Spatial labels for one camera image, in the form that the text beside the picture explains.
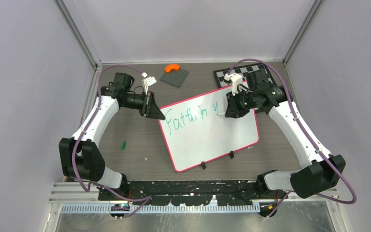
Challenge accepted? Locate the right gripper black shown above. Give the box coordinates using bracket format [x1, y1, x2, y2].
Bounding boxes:
[226, 87, 257, 118]

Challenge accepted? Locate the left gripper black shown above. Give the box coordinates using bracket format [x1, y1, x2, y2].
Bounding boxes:
[122, 90, 165, 120]

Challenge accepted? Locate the whiteboard with pink frame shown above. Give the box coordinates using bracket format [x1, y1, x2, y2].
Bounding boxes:
[159, 87, 260, 173]

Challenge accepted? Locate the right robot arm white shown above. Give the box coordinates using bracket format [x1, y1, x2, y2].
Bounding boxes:
[224, 70, 346, 199]

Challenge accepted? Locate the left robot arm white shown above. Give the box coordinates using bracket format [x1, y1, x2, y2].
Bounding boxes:
[58, 72, 165, 200]

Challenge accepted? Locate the black white chessboard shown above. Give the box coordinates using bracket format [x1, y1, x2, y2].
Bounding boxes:
[213, 62, 285, 114]

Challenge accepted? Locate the grey studded baseplate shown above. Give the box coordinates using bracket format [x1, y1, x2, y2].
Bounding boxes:
[160, 69, 189, 87]

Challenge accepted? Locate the orange curved piece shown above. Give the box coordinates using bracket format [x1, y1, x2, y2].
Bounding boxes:
[164, 64, 180, 73]

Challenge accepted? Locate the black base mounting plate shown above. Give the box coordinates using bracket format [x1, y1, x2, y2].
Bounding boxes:
[97, 180, 286, 206]

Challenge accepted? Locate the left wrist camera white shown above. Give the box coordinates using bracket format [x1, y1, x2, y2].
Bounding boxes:
[142, 72, 157, 93]

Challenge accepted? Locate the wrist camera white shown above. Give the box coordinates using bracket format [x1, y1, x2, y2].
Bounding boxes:
[142, 72, 157, 93]
[224, 73, 243, 96]

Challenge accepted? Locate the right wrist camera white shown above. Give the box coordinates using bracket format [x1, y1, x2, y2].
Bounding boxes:
[224, 73, 243, 96]

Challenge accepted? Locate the aluminium slotted rail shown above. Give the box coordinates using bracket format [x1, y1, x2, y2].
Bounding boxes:
[60, 203, 260, 214]

